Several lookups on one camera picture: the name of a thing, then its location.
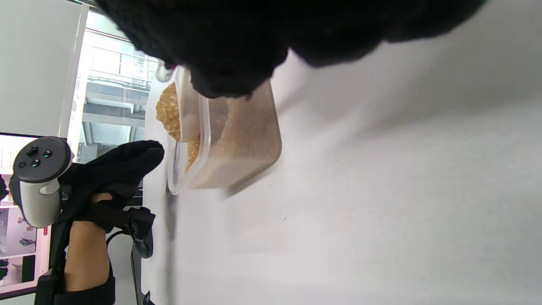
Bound person's right hand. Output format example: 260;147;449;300
95;0;487;99

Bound person's left hand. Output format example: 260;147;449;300
57;140;165;231

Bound scooped brown sugar granules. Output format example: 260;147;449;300
155;83;182;142

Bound white plastic coffee spoon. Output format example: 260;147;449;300
174;66;203;144

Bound clear plastic sugar container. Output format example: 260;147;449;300
167;66;283;195

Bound person's left forearm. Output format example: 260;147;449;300
64;193;111;293

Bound black white hand controller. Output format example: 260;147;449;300
9;136;73;229

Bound computer monitor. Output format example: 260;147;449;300
0;132;68;299

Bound black wrist band white label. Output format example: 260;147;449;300
36;267;116;305

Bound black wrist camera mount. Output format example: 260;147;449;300
127;207;156;259

